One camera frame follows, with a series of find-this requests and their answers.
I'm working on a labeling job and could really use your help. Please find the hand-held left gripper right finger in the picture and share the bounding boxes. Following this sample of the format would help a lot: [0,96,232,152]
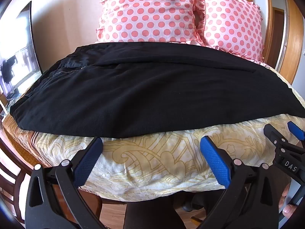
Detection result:
[200,136,285,229]

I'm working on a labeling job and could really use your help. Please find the person's right hand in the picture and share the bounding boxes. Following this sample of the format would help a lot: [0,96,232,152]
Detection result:
[279,184,299,217]

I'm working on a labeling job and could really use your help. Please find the glass side table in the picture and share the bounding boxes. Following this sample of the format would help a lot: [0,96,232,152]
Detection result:
[0,93,21,121]

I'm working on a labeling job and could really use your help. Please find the flat screen television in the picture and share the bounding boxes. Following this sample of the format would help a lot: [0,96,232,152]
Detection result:
[0,1,44,101]

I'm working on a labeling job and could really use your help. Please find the large pink polka dot pillow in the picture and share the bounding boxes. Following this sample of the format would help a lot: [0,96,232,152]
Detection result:
[96,0,205,46]

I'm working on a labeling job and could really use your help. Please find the wooden door frame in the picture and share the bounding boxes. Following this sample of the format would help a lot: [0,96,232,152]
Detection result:
[261,0,305,83]

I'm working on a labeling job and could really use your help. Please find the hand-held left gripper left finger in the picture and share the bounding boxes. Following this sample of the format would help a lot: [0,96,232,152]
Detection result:
[24,137,108,229]

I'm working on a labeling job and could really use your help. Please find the person's dark trouser legs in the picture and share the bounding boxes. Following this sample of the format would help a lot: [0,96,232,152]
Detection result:
[125,192,239,229]

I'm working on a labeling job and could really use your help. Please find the black pants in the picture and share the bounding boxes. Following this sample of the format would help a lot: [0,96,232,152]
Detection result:
[10,42,305,139]

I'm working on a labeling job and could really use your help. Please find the yellow patterned blanket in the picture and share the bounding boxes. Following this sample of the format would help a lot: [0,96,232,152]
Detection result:
[2,60,305,202]

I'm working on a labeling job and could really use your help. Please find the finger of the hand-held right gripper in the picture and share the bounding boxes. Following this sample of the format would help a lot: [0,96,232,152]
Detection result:
[263,123,290,152]
[287,121,305,147]

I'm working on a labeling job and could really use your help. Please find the dark brown door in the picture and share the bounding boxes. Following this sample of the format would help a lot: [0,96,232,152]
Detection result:
[272,7,286,71]

